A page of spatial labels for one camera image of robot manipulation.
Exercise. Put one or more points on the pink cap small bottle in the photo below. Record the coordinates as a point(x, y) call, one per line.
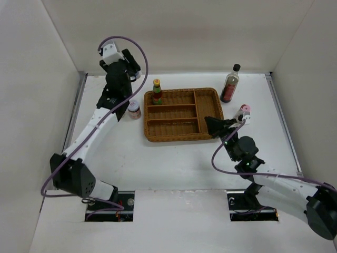
point(245, 109)

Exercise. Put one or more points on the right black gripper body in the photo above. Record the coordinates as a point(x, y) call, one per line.
point(226, 131)

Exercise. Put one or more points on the tall dark vinegar bottle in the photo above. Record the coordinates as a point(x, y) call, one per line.
point(230, 84)

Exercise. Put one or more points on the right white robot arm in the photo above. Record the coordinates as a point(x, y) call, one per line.
point(309, 200)

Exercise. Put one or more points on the white lid chili jar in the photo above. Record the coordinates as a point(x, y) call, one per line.
point(134, 109)

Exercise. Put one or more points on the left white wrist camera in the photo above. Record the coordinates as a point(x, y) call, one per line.
point(110, 53)

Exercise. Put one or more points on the yellow cap sauce bottle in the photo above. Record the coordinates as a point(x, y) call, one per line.
point(157, 93)

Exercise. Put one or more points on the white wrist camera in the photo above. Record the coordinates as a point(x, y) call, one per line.
point(110, 53)
point(246, 119)

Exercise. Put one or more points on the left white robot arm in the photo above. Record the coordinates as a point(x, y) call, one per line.
point(70, 169)

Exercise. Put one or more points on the left aluminium table rail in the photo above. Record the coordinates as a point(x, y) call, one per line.
point(74, 113)

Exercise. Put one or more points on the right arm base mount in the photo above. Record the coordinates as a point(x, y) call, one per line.
point(244, 206)

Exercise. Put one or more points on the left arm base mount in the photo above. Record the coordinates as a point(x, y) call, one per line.
point(98, 211)

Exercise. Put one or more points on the aluminium table rail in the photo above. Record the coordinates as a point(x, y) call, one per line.
point(74, 113)
point(285, 128)

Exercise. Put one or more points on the right aluminium table rail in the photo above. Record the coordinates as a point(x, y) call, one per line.
point(285, 128)

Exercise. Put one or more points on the wicker divided tray basket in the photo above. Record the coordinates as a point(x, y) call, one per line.
point(181, 116)

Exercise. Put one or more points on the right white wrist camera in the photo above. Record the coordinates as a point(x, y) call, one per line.
point(246, 119)

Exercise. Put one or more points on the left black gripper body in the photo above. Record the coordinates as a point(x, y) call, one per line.
point(131, 67)

